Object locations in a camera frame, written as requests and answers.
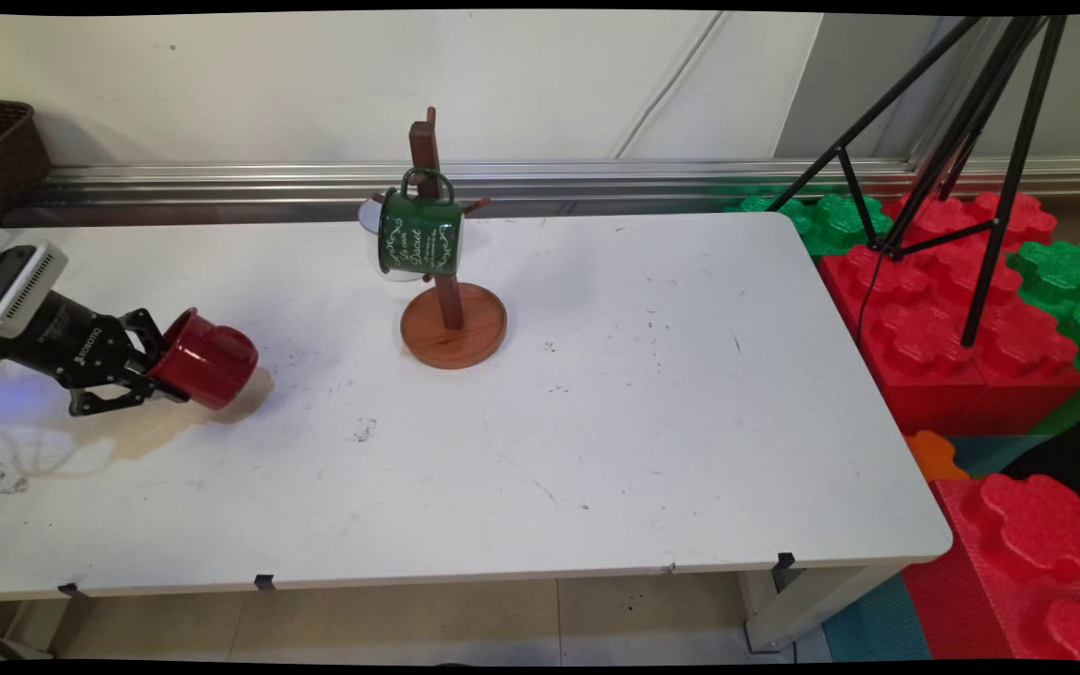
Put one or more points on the green enamel mug white lettering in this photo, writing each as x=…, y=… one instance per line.
x=420, y=234

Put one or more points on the black table edge clip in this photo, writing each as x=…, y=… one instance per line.
x=264, y=582
x=786, y=560
x=69, y=590

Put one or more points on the teal foam mat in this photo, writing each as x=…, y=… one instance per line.
x=877, y=623

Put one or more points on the green foam block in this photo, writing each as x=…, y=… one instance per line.
x=1070, y=281
x=831, y=220

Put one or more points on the large red foam block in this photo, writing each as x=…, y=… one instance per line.
x=952, y=356

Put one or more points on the white table leg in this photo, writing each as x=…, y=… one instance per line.
x=793, y=609

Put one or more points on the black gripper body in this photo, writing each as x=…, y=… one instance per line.
x=81, y=347

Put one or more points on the aluminium window rail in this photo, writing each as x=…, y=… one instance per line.
x=652, y=178

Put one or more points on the red enamel mug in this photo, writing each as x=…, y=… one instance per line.
x=207, y=361

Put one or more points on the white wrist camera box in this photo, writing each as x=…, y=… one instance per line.
x=34, y=281

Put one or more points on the wooden mug tree stand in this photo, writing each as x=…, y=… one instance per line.
x=456, y=328

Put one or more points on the black tripod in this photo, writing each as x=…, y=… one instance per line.
x=995, y=225

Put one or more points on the brown wicker basket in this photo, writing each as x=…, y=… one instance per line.
x=1, y=159

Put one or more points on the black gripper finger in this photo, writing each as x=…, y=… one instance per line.
x=132, y=389
x=148, y=336

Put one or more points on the orange foam block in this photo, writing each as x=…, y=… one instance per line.
x=932, y=455

